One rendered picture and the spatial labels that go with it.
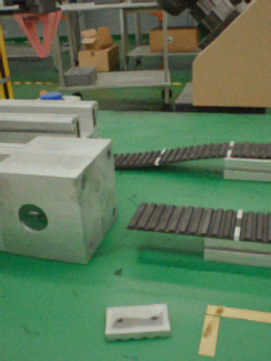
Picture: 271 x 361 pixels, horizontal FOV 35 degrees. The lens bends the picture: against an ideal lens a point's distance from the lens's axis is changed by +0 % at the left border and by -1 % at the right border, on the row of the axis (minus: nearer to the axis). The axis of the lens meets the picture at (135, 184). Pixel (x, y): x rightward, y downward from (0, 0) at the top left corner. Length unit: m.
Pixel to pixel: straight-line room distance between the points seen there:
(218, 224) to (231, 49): 0.54
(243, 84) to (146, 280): 0.59
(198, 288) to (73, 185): 0.14
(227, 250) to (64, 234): 0.16
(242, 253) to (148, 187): 0.19
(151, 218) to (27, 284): 0.13
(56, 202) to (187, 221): 0.13
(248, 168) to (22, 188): 0.31
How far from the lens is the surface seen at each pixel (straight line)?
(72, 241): 0.42
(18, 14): 0.77
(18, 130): 0.65
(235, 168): 0.59
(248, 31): 0.90
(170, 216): 0.44
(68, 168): 0.41
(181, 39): 5.38
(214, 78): 0.92
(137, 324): 0.35
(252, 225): 0.43
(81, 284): 0.41
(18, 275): 0.44
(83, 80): 3.60
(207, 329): 0.36
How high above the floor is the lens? 1.03
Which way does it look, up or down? 26 degrees down
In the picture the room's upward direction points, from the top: 4 degrees counter-clockwise
